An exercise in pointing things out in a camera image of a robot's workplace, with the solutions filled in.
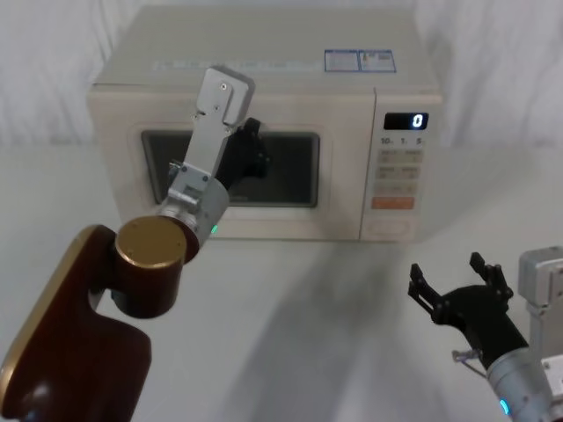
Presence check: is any white table cloth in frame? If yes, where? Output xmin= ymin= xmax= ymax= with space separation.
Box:
xmin=0 ymin=139 xmax=563 ymax=422

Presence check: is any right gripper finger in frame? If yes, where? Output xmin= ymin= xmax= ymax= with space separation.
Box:
xmin=468 ymin=251 xmax=515 ymax=309
xmin=407 ymin=262 xmax=448 ymax=325

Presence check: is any thin cable with silver plug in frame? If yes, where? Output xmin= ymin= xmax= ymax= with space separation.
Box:
xmin=452 ymin=348 xmax=490 ymax=378

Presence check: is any cream microwave oven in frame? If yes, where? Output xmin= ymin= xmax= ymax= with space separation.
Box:
xmin=85 ymin=4 xmax=443 ymax=243

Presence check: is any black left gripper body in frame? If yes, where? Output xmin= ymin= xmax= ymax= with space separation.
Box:
xmin=214 ymin=126 xmax=262 ymax=193

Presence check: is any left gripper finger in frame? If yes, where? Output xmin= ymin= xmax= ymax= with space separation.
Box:
xmin=241 ymin=117 xmax=264 ymax=142
xmin=256 ymin=139 xmax=272 ymax=179

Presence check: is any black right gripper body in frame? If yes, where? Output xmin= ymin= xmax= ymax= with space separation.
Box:
xmin=432 ymin=284 xmax=530 ymax=371

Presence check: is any white curtain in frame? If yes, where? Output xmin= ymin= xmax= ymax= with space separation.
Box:
xmin=0 ymin=0 xmax=563 ymax=153

